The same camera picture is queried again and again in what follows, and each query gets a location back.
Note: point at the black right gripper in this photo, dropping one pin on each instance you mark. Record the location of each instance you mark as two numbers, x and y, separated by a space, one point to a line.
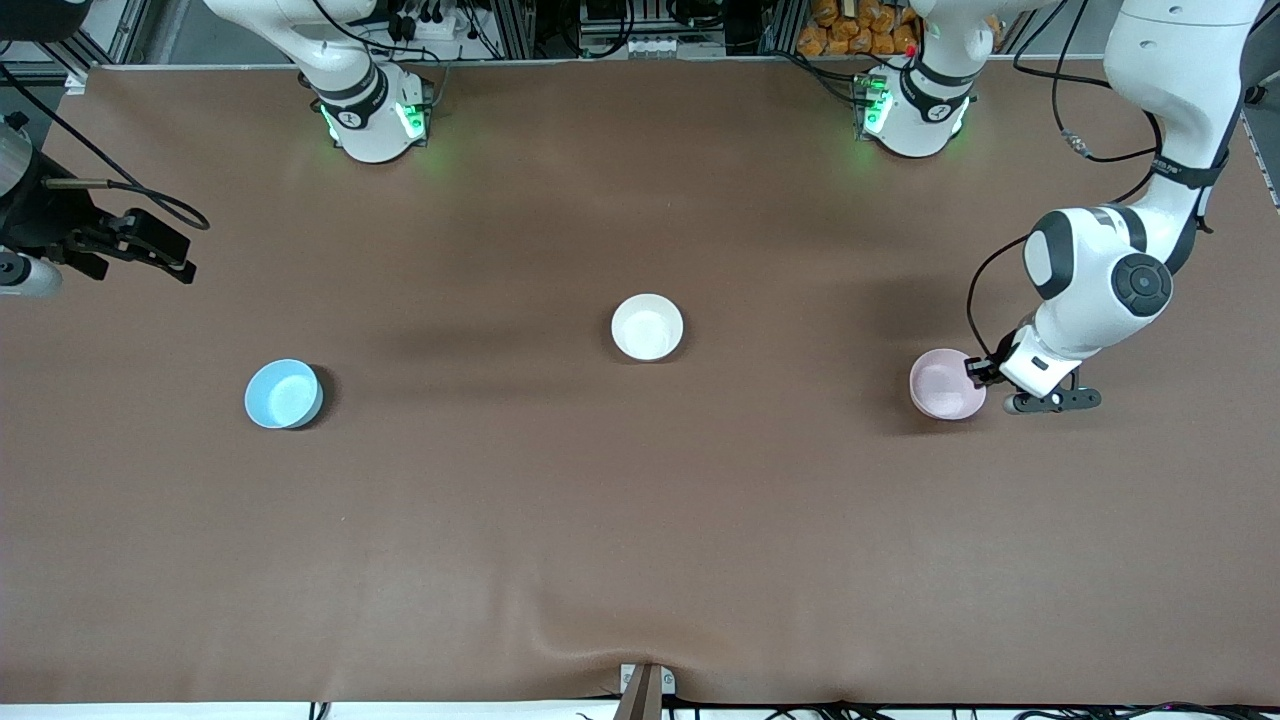
38 228

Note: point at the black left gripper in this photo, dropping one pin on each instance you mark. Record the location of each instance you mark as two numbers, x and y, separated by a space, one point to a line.
982 371

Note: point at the light pink bowl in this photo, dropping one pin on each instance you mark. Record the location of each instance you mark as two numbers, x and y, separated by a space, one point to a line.
940 385

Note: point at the light blue bowl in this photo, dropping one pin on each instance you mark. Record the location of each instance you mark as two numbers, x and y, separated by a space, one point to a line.
282 394

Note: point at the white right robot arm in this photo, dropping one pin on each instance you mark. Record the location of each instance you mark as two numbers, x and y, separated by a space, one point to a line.
360 110

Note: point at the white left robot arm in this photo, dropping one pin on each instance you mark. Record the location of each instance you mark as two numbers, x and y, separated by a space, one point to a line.
1170 60

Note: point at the white bowl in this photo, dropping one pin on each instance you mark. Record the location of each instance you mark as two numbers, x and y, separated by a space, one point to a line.
647 327

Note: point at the green lit base box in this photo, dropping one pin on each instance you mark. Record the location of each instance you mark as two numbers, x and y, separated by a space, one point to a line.
412 115
870 105

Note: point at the orange snack bag pile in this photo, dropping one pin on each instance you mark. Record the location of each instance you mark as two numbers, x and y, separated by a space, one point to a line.
850 30

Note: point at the brown table mat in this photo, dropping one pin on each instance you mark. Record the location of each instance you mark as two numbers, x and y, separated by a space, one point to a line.
640 520

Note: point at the black plug power strip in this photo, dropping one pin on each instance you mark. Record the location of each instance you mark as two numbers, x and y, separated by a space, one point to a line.
430 18

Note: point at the white connector strip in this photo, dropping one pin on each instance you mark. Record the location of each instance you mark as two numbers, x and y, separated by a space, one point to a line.
655 46

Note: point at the aluminium frame post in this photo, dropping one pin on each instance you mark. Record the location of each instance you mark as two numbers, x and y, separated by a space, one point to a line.
515 28
780 28

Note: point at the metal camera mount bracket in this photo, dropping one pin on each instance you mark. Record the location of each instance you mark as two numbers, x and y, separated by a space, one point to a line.
645 690

